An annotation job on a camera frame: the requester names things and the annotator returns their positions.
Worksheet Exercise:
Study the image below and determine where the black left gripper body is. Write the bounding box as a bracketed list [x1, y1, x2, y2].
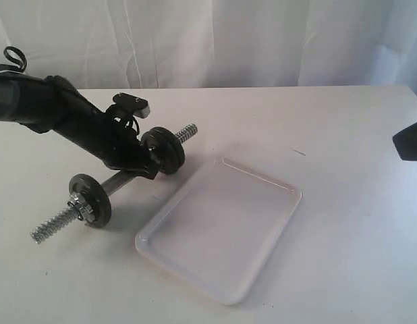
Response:
[59, 104, 151, 176]

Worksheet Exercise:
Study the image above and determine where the black weight plate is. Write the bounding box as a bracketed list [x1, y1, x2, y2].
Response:
[69, 173, 112, 228]
[150, 127, 185, 175]
[144, 128, 177, 175]

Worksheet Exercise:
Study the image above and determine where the chrome spinlock collar nut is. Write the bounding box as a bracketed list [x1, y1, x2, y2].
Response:
[67, 197, 95, 223]

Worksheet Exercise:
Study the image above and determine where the chrome threaded dumbbell bar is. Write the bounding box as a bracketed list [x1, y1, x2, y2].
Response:
[30, 124, 198, 244]

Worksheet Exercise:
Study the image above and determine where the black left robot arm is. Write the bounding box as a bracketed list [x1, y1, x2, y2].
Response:
[0, 72, 160, 179]

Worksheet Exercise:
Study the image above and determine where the white backdrop curtain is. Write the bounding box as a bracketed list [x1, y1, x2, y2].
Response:
[0, 1, 417, 94]

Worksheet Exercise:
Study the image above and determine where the white plastic tray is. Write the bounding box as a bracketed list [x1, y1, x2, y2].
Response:
[135, 157, 302, 305]

